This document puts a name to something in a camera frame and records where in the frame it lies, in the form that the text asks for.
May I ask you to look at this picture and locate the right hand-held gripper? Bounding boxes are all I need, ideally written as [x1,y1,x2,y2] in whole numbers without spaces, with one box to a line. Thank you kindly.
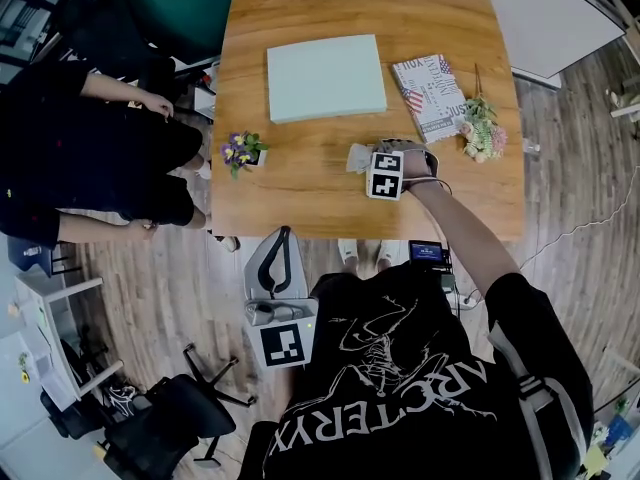
[366,137,427,203]

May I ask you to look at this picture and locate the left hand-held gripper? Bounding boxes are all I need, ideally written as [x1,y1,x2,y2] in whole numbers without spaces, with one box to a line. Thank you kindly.
[243,225,320,370]

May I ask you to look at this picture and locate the grey cloth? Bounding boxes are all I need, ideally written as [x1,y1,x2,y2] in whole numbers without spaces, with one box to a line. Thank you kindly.
[345,142,376,175]

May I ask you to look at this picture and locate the person's right forearm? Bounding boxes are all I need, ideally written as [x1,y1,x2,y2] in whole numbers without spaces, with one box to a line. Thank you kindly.
[402,150,524,297]

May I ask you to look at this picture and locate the person's white left shoe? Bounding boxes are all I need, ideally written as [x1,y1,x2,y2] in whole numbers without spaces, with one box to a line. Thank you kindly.
[337,237,362,272]

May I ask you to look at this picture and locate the person's white shoe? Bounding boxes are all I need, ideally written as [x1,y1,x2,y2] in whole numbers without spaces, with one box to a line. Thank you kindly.
[337,237,362,272]
[376,239,397,271]

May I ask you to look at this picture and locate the person's white right shoe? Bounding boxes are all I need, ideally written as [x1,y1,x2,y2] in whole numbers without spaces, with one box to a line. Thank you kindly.
[376,239,397,271]

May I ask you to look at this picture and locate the small black screen device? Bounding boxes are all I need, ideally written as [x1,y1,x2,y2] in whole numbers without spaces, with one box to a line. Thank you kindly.
[407,239,453,275]

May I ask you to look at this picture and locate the flag print book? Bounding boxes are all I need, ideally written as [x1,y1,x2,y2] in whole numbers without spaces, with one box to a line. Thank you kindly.
[391,53,470,146]

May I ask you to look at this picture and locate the pink artificial flower bouquet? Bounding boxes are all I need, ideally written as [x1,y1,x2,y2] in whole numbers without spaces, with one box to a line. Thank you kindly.
[458,62,509,165]

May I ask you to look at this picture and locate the white flat box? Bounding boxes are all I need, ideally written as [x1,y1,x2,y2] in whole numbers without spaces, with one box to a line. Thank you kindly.
[265,33,389,126]

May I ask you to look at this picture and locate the small potted purple flowers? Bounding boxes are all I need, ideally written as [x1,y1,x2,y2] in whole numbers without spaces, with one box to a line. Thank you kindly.
[220,130,272,180]

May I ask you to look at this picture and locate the person's black printed shirt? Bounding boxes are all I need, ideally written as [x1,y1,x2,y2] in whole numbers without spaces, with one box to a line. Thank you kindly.
[239,261,597,480]

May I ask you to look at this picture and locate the black office chair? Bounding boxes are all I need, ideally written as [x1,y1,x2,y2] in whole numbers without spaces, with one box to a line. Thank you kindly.
[97,341,259,471]

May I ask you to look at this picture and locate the dark green board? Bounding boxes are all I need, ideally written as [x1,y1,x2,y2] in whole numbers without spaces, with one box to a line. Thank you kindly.
[115,0,254,68]

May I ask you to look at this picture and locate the dark storage shelf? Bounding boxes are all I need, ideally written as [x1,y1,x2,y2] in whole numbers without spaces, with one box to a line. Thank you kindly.
[0,0,69,67]

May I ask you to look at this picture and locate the white cable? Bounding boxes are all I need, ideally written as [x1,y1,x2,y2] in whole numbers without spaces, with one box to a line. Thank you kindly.
[518,163,640,271]

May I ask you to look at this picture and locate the white frame desk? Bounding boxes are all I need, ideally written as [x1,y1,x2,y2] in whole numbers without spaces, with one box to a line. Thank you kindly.
[13,266,125,405]

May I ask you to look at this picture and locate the grey shoulder strap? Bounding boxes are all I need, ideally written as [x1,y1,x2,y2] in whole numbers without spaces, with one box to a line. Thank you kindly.
[486,326,557,480]

